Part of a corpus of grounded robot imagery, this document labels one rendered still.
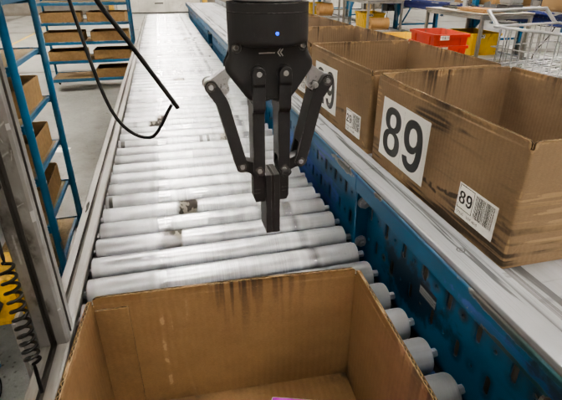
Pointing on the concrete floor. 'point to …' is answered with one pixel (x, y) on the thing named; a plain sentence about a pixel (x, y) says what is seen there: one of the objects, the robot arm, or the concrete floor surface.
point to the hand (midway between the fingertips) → (269, 198)
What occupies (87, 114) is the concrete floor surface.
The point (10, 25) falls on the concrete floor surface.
